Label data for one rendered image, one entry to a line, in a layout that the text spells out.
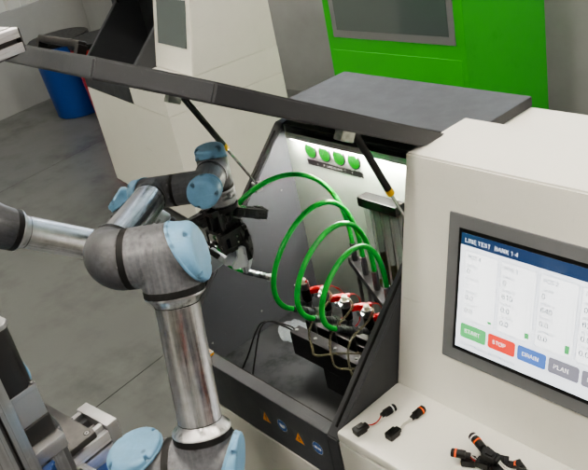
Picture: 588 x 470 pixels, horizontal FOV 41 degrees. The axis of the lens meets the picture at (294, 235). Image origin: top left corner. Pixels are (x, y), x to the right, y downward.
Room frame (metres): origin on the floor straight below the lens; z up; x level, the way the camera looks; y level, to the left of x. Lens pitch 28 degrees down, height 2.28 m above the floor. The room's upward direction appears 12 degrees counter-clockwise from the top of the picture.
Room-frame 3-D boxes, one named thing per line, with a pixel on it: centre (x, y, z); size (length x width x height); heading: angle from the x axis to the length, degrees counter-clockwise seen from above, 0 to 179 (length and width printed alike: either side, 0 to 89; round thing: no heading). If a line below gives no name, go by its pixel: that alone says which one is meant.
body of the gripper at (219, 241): (1.78, 0.16, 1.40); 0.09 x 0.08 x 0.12; 126
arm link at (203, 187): (1.69, 0.19, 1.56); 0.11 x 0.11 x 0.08; 80
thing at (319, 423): (1.73, 0.19, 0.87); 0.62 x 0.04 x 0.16; 36
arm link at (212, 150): (1.78, 0.15, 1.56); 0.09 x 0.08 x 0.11; 170
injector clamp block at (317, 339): (1.78, -0.07, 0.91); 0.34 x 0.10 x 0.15; 36
